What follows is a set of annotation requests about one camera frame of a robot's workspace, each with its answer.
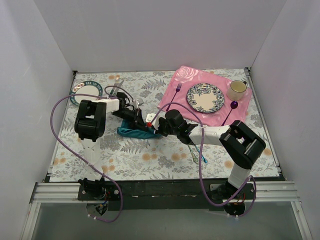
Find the teal cloth napkin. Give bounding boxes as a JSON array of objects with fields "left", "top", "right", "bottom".
[{"left": 117, "top": 120, "right": 161, "bottom": 140}]

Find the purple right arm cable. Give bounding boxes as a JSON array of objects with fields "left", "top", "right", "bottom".
[{"left": 146, "top": 101, "right": 257, "bottom": 219}]

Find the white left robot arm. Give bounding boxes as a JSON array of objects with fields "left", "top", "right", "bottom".
[{"left": 74, "top": 92, "right": 147, "bottom": 200}]

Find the green rimmed white plate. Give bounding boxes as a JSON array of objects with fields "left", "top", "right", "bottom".
[{"left": 69, "top": 80, "right": 103, "bottom": 106}]

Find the green handled fork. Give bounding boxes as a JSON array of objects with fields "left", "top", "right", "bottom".
[{"left": 110, "top": 75, "right": 120, "bottom": 95}]

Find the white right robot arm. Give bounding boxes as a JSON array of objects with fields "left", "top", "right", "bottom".
[{"left": 147, "top": 109, "right": 266, "bottom": 199}]

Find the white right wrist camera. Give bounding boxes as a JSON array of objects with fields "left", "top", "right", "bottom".
[{"left": 145, "top": 113, "right": 160, "bottom": 130}]

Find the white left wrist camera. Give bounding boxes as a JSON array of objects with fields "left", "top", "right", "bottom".
[{"left": 132, "top": 98, "right": 144, "bottom": 108}]

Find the blue floral white plate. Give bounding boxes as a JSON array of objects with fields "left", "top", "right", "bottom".
[{"left": 186, "top": 83, "right": 225, "bottom": 114}]

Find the iridescent gold spoon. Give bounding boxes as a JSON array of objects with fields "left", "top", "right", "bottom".
[{"left": 187, "top": 145, "right": 199, "bottom": 164}]

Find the iridescent blue fork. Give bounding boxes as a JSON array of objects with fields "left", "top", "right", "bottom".
[{"left": 194, "top": 145, "right": 208, "bottom": 164}]

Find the pink floral placemat cloth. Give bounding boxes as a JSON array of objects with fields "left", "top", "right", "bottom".
[{"left": 158, "top": 66, "right": 252, "bottom": 127}]

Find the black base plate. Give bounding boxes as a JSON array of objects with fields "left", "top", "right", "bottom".
[{"left": 42, "top": 174, "right": 287, "bottom": 212}]

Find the purple metallic fork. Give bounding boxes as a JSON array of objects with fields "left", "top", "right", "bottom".
[{"left": 165, "top": 82, "right": 182, "bottom": 112}]

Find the cream ceramic mug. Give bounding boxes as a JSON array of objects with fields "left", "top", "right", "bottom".
[{"left": 226, "top": 80, "right": 249, "bottom": 101}]

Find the green handled knife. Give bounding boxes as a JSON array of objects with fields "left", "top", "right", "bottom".
[{"left": 112, "top": 79, "right": 125, "bottom": 96}]

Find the purple metallic spoon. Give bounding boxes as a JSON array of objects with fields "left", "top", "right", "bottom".
[{"left": 222, "top": 101, "right": 239, "bottom": 126}]

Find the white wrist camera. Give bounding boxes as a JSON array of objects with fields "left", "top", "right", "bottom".
[
  {"left": 145, "top": 113, "right": 160, "bottom": 130},
  {"left": 132, "top": 98, "right": 144, "bottom": 108}
]

